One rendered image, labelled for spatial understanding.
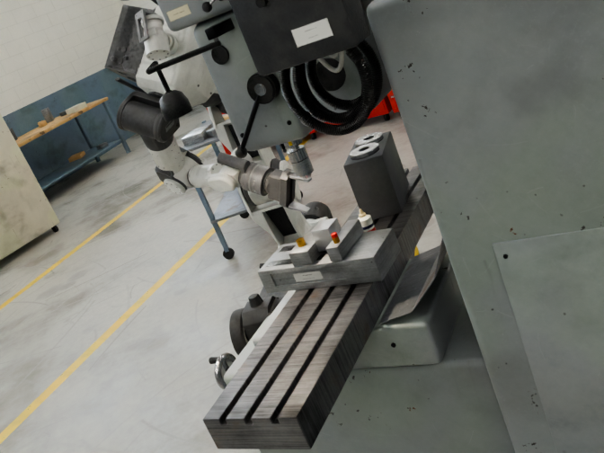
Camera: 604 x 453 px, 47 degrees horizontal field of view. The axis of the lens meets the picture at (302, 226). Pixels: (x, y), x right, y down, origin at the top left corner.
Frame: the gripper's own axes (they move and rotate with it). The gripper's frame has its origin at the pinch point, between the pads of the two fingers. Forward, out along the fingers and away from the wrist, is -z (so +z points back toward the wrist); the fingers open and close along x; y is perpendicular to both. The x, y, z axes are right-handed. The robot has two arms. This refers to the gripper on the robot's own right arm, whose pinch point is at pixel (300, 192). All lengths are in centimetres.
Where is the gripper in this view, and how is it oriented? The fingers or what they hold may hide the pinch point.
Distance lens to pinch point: 204.2
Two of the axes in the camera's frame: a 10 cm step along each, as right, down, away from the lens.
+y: 4.7, -5.0, 7.3
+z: -8.8, -3.0, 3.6
